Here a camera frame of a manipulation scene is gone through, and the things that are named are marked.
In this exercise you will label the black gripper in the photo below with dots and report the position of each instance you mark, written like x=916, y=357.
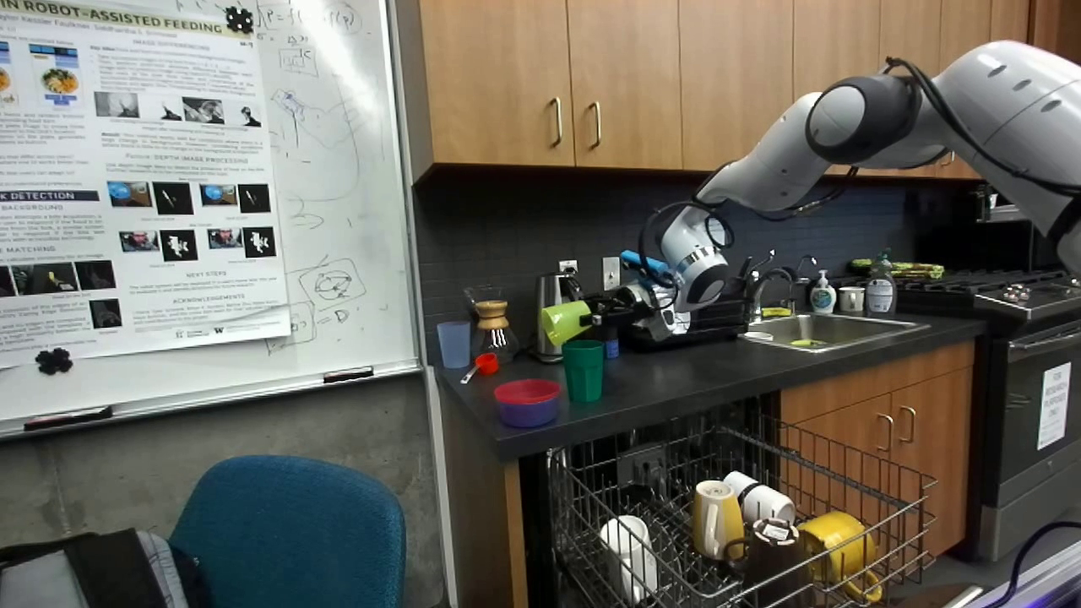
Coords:
x=631, y=306

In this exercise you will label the yellow-green plastic cup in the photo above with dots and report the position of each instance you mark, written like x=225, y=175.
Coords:
x=564, y=325

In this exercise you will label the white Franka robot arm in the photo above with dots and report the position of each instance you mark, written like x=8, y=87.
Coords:
x=1002, y=104

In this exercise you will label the small blue cup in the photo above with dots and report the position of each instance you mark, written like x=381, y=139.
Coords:
x=613, y=345

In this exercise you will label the dark green plastic cup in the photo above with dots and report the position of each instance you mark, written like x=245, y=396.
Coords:
x=585, y=372

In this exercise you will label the translucent blue cup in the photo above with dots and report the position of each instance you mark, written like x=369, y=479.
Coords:
x=453, y=345

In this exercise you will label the stainless steel kettle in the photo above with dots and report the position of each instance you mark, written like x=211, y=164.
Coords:
x=544, y=287

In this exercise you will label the glass coffee carafe wood collar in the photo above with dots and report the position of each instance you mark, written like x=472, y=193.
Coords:
x=490, y=322

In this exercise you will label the red measuring scoop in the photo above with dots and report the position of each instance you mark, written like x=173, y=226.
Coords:
x=486, y=362

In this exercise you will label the black dish drying rack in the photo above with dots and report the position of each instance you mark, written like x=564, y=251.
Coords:
x=722, y=325

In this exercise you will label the chrome kitchen faucet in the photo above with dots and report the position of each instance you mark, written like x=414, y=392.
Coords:
x=780, y=277

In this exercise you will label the clear soap dispenser bottle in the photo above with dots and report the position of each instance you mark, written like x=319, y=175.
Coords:
x=824, y=294

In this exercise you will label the stainless steel sink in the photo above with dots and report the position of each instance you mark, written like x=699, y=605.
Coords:
x=830, y=332

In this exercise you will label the cream yellow mug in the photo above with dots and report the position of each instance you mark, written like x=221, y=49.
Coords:
x=714, y=519

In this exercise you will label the plain white mug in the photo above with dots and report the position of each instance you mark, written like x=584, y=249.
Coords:
x=631, y=551

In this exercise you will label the black whiteboard eraser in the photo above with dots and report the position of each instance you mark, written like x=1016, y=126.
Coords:
x=350, y=372

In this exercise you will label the white mug with dark band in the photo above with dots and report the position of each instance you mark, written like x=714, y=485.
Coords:
x=766, y=499

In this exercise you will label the small white jar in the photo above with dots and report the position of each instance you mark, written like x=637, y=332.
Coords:
x=853, y=298

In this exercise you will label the whiteboard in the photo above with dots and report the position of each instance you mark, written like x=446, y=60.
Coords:
x=341, y=224

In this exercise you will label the clear bottle with dark cap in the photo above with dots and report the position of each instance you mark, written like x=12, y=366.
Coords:
x=880, y=291

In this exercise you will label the dark brown mug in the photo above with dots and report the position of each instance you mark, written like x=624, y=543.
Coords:
x=780, y=557

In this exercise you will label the green brush by stove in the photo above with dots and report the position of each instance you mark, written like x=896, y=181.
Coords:
x=908, y=271

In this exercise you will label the wooden lower cabinet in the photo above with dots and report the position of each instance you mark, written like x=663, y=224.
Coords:
x=899, y=428

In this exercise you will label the deep yellow mug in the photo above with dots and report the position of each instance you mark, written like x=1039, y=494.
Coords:
x=838, y=543

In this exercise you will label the blue office chair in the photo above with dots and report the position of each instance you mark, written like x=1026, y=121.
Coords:
x=290, y=535

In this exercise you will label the black microwave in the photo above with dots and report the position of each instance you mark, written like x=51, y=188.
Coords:
x=1016, y=240

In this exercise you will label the black stove oven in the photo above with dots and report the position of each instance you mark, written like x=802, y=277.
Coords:
x=1032, y=392

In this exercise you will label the black flower magnet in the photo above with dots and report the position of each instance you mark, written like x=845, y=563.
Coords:
x=237, y=17
x=51, y=359

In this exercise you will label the research poster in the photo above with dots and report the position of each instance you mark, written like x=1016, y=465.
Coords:
x=137, y=169

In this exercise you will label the white paper on oven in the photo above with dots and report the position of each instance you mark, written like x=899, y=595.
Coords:
x=1056, y=407

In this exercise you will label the black grey backpack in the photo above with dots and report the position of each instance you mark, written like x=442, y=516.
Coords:
x=79, y=571

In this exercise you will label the white wall outlet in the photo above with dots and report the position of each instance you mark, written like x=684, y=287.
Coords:
x=570, y=265
x=613, y=271

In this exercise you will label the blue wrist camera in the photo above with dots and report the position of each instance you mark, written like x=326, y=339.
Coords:
x=647, y=265

